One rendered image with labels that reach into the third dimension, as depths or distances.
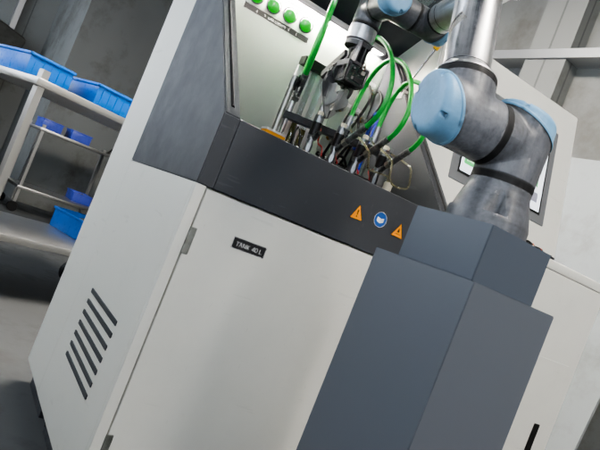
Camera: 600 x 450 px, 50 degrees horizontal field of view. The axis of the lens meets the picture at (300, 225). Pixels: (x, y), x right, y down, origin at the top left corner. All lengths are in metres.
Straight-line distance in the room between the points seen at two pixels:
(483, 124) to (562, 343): 1.16
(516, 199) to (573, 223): 2.56
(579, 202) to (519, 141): 2.62
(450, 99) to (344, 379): 0.52
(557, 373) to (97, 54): 6.33
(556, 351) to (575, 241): 1.58
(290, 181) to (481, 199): 0.48
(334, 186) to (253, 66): 0.62
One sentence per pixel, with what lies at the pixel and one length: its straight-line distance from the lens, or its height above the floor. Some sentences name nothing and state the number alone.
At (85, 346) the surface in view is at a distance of 1.71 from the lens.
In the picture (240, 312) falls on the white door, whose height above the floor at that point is 0.56.
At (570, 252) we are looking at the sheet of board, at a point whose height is 1.22.
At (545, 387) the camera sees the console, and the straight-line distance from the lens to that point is 2.17.
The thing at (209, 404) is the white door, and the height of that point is 0.34.
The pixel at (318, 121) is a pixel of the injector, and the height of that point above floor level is 1.07.
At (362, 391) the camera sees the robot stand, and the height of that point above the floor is 0.56.
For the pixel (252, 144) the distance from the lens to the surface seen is 1.40.
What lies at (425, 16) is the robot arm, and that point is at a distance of 1.73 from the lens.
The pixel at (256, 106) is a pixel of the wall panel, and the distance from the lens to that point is 2.00.
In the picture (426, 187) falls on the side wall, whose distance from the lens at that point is 1.81.
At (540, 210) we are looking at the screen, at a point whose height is 1.16.
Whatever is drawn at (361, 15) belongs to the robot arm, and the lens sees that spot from 1.78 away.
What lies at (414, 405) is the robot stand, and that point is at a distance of 1.07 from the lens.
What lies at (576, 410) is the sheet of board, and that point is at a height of 0.50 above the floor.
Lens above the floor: 0.76
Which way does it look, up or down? 1 degrees up
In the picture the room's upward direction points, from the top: 22 degrees clockwise
